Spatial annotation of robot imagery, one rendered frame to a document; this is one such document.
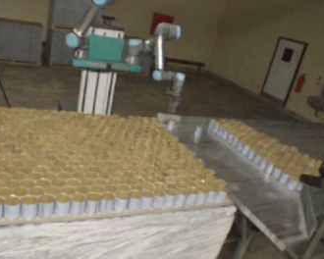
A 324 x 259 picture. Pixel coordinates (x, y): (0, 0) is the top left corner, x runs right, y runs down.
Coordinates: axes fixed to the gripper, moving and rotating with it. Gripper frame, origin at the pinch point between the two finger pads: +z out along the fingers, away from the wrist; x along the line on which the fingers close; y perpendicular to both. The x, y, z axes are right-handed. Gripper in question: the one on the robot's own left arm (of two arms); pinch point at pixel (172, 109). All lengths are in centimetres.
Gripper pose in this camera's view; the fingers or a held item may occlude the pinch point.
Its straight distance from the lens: 257.6
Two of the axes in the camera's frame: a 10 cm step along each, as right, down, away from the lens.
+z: -2.1, 9.0, 3.9
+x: -4.1, -4.4, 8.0
